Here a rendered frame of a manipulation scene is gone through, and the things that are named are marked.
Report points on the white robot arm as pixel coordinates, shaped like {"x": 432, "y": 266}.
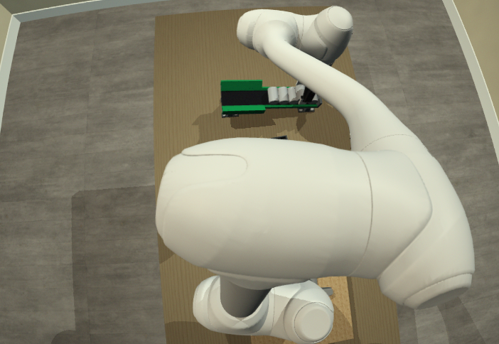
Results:
{"x": 277, "y": 214}

